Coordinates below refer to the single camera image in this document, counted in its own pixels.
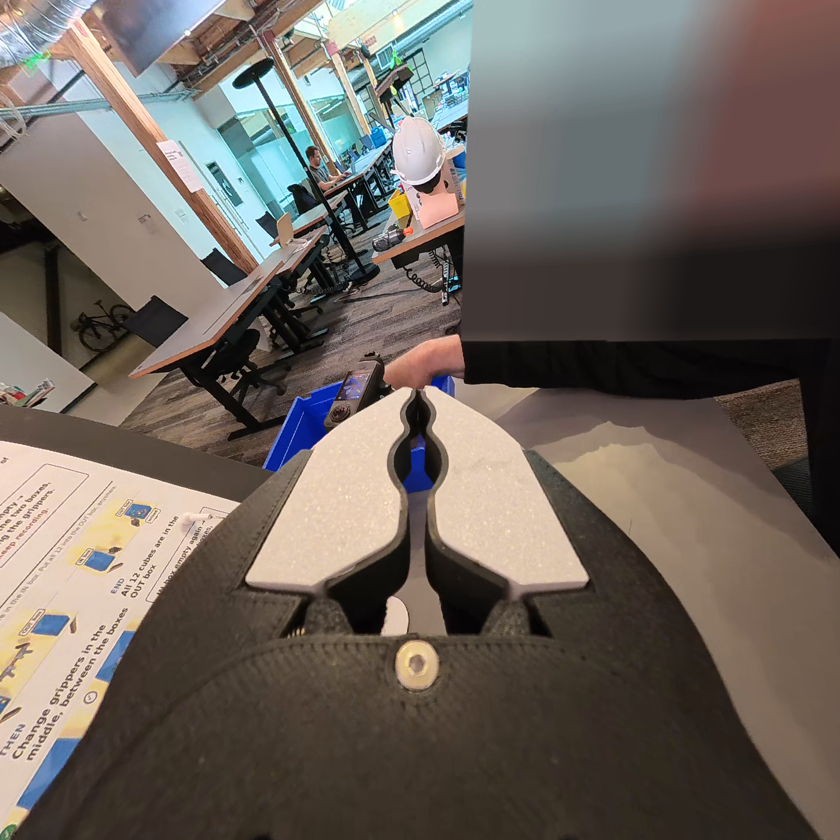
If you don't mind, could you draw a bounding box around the pink mannequin head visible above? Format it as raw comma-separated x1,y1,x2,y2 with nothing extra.
408,176,460,229

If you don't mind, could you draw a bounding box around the wooden office desk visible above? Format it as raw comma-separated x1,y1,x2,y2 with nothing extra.
269,193,349,250
129,259,329,442
372,211,467,309

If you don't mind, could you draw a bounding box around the black bicycle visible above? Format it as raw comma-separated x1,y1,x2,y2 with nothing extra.
71,301,135,353

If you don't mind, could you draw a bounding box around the white hard hat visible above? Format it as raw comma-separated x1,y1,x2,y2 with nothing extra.
392,116,447,186

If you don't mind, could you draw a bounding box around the white paper notice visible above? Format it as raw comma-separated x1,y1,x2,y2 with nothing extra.
156,140,199,193

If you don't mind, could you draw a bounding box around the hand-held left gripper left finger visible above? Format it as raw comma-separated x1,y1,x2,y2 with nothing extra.
245,386,421,636

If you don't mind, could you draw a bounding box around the silver ventilation duct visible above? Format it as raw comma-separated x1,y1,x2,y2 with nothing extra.
0,0,99,70

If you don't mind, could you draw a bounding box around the printed instruction sheet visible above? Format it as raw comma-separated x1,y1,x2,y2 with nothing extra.
0,440,240,831

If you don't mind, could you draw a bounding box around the wooden pillar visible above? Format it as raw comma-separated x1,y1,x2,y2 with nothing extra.
49,20,260,275

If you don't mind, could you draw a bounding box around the person's right hand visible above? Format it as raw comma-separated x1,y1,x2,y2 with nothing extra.
384,336,466,389

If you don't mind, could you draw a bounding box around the blue plastic bin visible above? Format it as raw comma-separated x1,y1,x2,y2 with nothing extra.
262,375,455,494

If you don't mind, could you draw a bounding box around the black office chair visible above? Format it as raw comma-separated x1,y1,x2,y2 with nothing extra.
200,248,247,286
125,295,290,401

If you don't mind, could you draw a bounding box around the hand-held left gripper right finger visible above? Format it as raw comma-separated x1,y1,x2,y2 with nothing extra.
420,385,590,636

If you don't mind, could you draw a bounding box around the wooden document stand white base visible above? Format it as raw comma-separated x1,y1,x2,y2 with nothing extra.
0,403,270,834

